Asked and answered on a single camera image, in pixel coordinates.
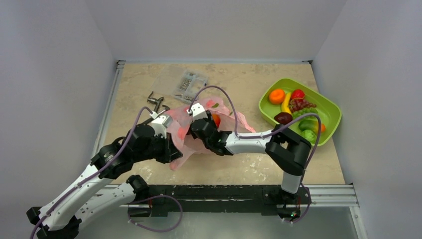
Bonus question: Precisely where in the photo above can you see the fake dark red plum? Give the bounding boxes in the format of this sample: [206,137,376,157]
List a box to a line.
[274,112,293,125]

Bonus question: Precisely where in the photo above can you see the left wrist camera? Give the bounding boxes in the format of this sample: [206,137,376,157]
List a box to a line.
[150,114,173,139]

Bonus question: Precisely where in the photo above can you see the fake green lime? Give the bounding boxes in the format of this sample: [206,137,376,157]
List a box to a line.
[301,129,317,144]

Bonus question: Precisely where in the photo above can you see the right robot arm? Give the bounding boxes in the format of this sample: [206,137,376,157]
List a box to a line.
[189,116,311,203]

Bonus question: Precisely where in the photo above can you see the fake red strawberry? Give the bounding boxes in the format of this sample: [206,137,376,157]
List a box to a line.
[291,89,305,101]

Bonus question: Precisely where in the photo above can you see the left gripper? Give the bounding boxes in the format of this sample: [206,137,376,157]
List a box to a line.
[134,130,183,163]

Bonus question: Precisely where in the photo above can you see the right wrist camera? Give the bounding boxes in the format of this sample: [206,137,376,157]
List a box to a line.
[186,103,208,121]

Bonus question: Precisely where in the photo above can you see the pink plastic bag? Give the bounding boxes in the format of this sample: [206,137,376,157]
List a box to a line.
[164,96,256,170]

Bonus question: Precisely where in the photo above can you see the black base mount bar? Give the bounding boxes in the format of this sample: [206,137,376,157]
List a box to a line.
[127,185,312,220]

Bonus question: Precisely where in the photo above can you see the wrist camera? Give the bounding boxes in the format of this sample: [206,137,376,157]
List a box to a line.
[186,103,208,121]
[150,114,173,139]

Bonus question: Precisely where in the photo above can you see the aluminium frame rail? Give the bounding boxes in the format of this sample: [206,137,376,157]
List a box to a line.
[67,60,126,239]

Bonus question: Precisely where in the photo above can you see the fake mango green orange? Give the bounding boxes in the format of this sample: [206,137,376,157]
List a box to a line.
[298,119,326,134]

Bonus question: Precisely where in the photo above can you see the fake green grapes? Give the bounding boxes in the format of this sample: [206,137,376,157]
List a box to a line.
[292,108,318,119]

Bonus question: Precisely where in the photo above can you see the fake banana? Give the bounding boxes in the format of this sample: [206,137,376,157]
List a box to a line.
[281,92,292,115]

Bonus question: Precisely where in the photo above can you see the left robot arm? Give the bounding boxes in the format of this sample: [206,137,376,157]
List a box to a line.
[26,121,183,239]

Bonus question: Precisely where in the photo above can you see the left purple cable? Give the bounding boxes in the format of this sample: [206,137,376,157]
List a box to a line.
[29,106,157,239]

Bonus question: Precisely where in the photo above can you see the green plastic tray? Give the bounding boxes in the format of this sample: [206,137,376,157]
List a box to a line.
[258,78,342,146]

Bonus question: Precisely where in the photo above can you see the black metal clamp tool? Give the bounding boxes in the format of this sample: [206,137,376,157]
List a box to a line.
[147,91,164,113]

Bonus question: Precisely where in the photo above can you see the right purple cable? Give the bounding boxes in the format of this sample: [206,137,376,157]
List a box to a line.
[188,86,322,195]

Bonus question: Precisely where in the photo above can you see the purple cable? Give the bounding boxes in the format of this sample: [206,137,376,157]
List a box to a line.
[29,106,157,239]
[188,86,322,195]

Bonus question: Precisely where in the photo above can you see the fake red grapes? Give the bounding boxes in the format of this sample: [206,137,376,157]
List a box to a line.
[289,99,317,112]

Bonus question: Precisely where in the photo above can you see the clear screw organizer box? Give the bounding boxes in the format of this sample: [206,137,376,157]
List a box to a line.
[172,70,209,103]

